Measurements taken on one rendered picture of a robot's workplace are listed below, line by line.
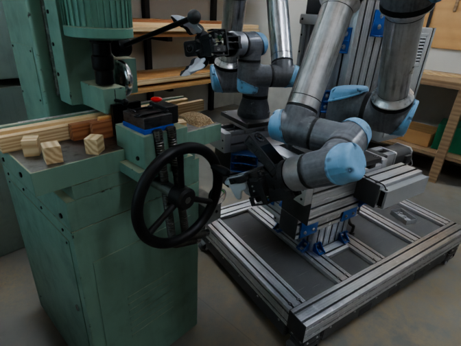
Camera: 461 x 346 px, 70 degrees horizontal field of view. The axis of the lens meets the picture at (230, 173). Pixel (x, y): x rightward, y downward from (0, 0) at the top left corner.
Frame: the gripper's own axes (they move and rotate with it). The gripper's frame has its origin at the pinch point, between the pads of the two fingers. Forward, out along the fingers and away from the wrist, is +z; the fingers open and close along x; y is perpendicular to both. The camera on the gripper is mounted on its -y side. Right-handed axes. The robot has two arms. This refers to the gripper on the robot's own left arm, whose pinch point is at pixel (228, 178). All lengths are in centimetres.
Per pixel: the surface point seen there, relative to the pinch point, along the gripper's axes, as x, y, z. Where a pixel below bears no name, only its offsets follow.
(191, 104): 21.2, -27.1, 29.6
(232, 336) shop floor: 18, 69, 50
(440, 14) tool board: 315, -60, 7
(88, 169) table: -25.9, -13.7, 19.4
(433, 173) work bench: 255, 71, 30
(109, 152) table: -19.9, -16.4, 18.1
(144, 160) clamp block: -15.7, -11.4, 10.2
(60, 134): -25.5, -25.9, 30.3
